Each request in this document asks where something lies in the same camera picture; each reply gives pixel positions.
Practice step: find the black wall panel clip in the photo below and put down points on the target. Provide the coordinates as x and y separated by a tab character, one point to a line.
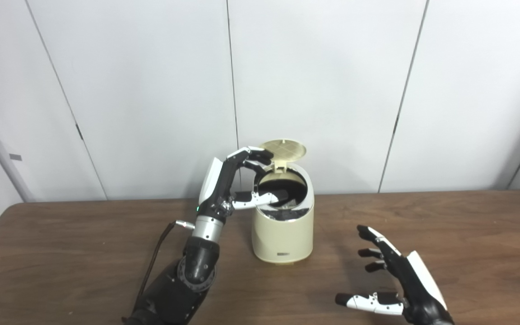
79	132

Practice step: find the small gray wall tag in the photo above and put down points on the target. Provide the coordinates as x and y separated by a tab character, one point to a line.
15	157

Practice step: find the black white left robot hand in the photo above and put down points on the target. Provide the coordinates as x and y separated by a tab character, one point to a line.
217	189

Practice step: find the round cream bin lid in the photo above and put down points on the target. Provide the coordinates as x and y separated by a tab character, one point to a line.
285	149

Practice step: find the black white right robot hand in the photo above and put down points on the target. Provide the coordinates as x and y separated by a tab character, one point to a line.
418	289

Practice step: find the cream-colored bin body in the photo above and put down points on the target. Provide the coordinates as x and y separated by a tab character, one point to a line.
282	237

